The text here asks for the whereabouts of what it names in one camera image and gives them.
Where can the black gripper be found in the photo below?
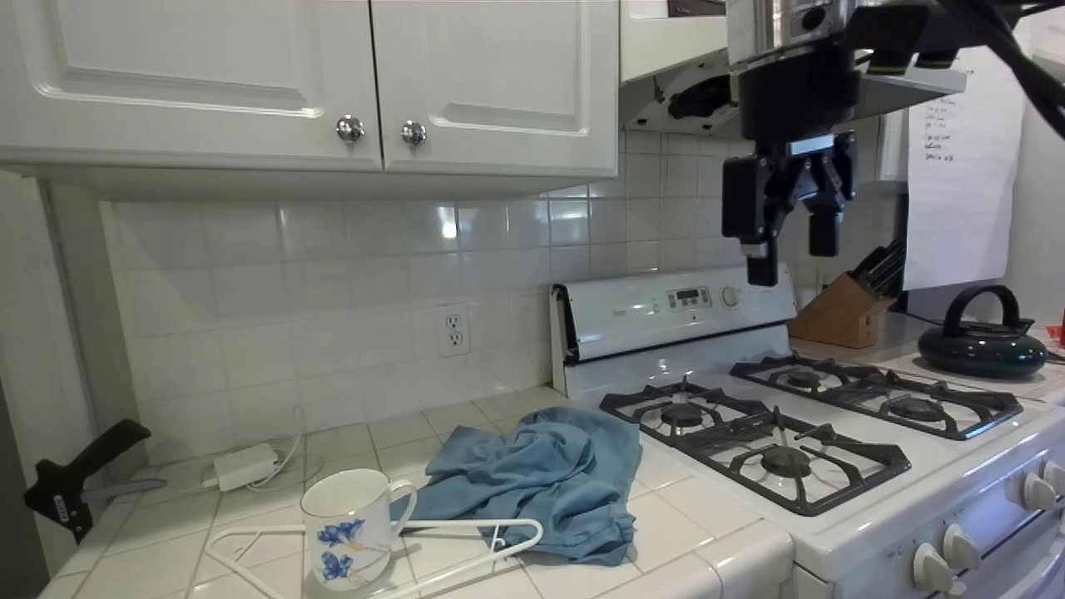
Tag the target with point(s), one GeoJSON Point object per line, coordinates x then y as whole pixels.
{"type": "Point", "coordinates": [797, 95]}

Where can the white plastic clothes hanger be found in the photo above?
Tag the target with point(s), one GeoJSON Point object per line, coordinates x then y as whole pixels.
{"type": "Point", "coordinates": [505, 548]}

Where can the white cupboard door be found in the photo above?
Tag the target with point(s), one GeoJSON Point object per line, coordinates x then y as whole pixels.
{"type": "Point", "coordinates": [499, 67]}
{"type": "Point", "coordinates": [168, 67]}

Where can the silver cupboard knob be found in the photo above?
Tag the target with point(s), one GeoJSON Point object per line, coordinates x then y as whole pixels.
{"type": "Point", "coordinates": [351, 129]}
{"type": "Point", "coordinates": [413, 130]}

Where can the wooden knife block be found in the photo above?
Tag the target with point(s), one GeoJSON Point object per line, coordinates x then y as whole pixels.
{"type": "Point", "coordinates": [840, 319]}

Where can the white gas stove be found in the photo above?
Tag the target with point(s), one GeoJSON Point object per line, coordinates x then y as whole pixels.
{"type": "Point", "coordinates": [667, 322]}

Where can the white range hood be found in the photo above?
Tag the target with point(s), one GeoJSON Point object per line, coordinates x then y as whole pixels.
{"type": "Point", "coordinates": [686, 77]}

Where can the white paper sheet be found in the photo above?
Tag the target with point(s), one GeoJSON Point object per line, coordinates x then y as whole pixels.
{"type": "Point", "coordinates": [960, 188]}

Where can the black stove grate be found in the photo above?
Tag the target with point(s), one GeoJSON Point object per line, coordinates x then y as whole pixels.
{"type": "Point", "coordinates": [885, 405]}
{"type": "Point", "coordinates": [775, 460]}

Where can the dark green kettle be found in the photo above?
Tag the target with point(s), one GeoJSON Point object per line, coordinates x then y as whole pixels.
{"type": "Point", "coordinates": [983, 351]}

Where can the blue cloth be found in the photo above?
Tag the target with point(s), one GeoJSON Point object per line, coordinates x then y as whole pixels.
{"type": "Point", "coordinates": [551, 476]}

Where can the white stove knob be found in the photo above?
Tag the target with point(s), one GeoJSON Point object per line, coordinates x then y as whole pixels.
{"type": "Point", "coordinates": [1055, 476]}
{"type": "Point", "coordinates": [1037, 490]}
{"type": "Point", "coordinates": [960, 548]}
{"type": "Point", "coordinates": [931, 567]}

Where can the white mug with blue flowers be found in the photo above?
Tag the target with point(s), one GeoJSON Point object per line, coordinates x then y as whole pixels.
{"type": "Point", "coordinates": [345, 520]}

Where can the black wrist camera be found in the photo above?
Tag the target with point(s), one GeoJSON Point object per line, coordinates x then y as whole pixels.
{"type": "Point", "coordinates": [903, 34]}

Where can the white wall outlet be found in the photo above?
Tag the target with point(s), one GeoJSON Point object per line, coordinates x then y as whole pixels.
{"type": "Point", "coordinates": [453, 331]}

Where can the black clamp mount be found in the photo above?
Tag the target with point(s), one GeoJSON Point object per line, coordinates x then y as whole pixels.
{"type": "Point", "coordinates": [84, 466]}

